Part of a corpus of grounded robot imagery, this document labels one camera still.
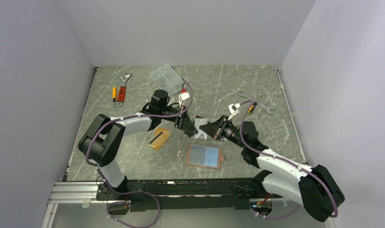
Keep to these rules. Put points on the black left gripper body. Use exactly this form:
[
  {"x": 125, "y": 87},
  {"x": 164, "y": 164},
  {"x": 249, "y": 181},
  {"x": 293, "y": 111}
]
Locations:
[{"x": 168, "y": 110}]

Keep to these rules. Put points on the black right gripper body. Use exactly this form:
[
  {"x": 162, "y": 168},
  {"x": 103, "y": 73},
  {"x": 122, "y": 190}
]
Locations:
[{"x": 230, "y": 132}]

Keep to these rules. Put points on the tan leather card holder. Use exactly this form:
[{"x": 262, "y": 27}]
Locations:
[{"x": 204, "y": 156}]

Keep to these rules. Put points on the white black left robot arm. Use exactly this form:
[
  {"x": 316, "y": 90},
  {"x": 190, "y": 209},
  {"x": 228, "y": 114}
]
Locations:
[{"x": 103, "y": 137}]

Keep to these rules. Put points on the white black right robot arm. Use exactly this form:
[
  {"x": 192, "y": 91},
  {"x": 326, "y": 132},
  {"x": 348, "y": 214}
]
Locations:
[{"x": 313, "y": 188}]

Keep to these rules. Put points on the clear plastic screw box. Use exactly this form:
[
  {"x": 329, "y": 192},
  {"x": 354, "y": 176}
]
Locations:
[{"x": 167, "y": 79}]

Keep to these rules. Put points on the yellow black screwdriver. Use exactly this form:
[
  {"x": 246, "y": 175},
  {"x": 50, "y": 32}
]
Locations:
[{"x": 251, "y": 108}]

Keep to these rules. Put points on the silver open end wrench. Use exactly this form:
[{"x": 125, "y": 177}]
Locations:
[{"x": 268, "y": 109}]

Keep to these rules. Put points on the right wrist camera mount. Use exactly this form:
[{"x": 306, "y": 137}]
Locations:
[{"x": 234, "y": 110}]

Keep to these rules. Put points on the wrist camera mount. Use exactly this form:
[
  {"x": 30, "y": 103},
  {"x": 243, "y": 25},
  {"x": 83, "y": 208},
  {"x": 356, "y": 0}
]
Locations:
[
  {"x": 183, "y": 96},
  {"x": 234, "y": 110}
]

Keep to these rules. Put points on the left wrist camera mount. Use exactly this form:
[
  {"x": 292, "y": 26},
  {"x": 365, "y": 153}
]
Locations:
[{"x": 183, "y": 96}]

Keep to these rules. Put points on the red handled adjustable wrench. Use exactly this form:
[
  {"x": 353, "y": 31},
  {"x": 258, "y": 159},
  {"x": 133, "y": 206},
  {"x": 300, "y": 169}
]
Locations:
[{"x": 122, "y": 90}]

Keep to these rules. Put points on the small yellow handled screwdriver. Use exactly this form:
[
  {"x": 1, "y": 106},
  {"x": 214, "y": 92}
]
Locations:
[{"x": 114, "y": 94}]

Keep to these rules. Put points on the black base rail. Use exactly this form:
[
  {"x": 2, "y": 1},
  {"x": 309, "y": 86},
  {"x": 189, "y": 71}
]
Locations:
[{"x": 237, "y": 193}]

